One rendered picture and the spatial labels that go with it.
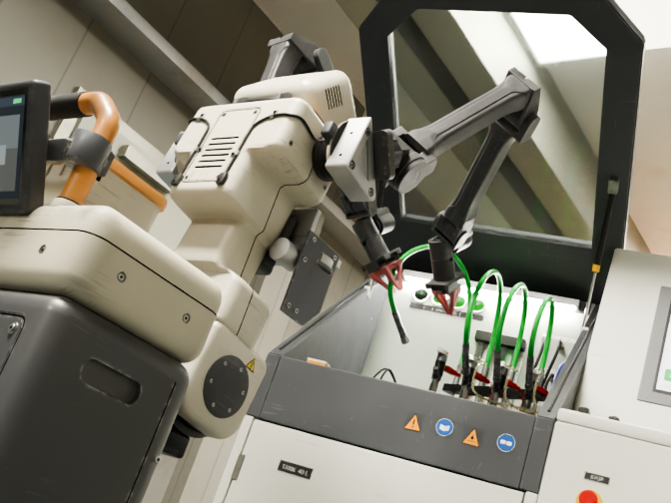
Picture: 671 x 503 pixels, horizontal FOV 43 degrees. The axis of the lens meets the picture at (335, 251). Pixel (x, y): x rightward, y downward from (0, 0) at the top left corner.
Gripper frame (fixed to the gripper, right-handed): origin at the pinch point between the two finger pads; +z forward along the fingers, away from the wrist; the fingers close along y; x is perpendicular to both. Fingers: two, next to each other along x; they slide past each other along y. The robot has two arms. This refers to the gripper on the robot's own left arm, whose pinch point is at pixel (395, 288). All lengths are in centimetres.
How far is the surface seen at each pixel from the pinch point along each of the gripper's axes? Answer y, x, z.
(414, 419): -14.5, 27.5, 27.5
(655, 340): -39, -33, 40
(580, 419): -42, 11, 42
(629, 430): -50, 8, 47
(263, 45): 189, -179, -158
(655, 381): -40, -23, 48
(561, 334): -6, -45, 33
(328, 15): 151, -197, -151
